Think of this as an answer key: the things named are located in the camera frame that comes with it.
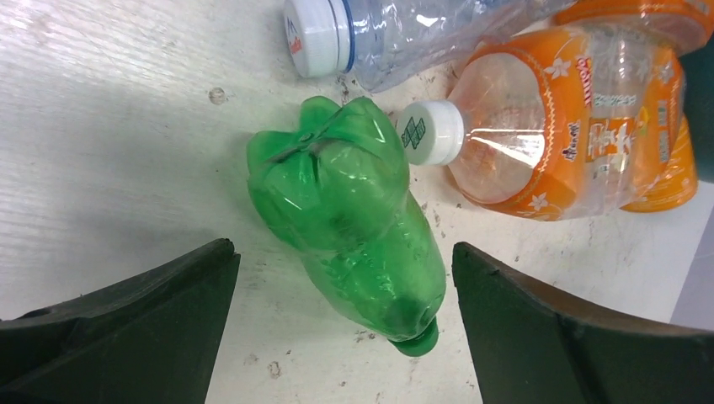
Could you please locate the crushed orange label bottle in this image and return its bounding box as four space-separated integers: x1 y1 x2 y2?
553 0 713 56

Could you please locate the green plastic bottle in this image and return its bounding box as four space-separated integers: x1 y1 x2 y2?
246 96 446 357

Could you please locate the clear bottle white cap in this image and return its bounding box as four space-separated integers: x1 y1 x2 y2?
283 0 572 93

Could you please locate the orange juice bottle near bin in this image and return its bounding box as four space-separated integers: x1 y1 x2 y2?
621 117 699 213

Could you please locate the large orange label bottle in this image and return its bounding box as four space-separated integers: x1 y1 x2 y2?
397 23 685 221

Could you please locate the teal plastic bin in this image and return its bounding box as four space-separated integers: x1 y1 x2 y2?
679 38 713 183

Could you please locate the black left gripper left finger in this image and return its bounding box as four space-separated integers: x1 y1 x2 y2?
1 238 241 403

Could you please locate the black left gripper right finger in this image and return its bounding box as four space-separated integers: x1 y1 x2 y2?
452 242 713 403

